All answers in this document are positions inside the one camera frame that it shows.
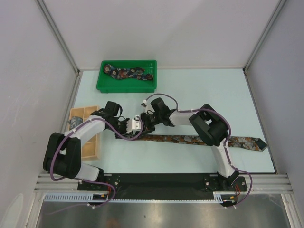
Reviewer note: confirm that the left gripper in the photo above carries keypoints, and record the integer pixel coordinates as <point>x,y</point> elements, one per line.
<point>124,133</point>

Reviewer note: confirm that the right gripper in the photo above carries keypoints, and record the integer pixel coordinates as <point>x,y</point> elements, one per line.
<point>147,127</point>

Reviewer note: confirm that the orange grey patterned tie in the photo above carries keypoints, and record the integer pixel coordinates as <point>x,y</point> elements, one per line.
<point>248,143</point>

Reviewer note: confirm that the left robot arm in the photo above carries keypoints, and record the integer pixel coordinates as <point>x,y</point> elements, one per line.
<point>63,155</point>

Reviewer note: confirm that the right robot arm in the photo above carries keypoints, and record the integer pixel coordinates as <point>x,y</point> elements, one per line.
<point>210,127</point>

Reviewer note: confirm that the wooden compartment box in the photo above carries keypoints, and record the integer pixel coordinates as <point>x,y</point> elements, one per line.
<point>90,150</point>

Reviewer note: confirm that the green plastic bin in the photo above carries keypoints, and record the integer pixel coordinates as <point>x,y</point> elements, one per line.
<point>106,84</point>

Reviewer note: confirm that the rolled grey tie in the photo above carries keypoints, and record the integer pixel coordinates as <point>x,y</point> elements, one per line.
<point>75,121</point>

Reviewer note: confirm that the dark floral tie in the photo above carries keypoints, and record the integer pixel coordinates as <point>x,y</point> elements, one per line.
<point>126,73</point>

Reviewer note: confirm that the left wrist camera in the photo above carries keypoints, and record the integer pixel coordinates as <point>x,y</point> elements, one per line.
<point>134,124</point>

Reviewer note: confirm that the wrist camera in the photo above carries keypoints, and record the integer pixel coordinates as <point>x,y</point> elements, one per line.
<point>148,109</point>
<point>134,124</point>

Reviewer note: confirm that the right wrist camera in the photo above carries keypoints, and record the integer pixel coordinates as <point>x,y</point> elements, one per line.
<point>148,109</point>

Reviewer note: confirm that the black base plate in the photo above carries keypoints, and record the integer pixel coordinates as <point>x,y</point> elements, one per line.
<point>172,185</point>

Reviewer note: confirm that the white cable duct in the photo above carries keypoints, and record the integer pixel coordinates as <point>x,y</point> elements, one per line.
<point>98,198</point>

